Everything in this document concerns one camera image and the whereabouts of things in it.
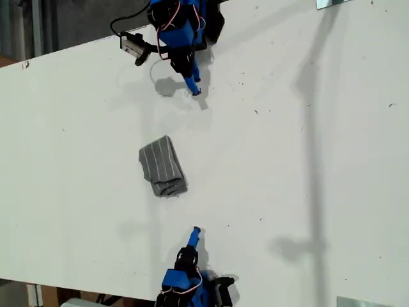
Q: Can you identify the black camera box white label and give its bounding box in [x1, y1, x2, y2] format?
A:
[120, 31, 153, 67]

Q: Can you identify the black camera stalk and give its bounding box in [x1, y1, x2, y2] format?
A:
[211, 276, 236, 287]
[145, 44, 170, 57]

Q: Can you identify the red white servo wire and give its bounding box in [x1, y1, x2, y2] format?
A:
[155, 0, 181, 61]
[159, 267, 204, 294]

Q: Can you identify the white object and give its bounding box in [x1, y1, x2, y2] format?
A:
[60, 297, 96, 307]

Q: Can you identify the black camera cable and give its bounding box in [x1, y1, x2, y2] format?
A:
[110, 0, 153, 36]

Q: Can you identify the grey white-striped towel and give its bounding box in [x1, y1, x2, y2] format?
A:
[138, 135, 189, 198]

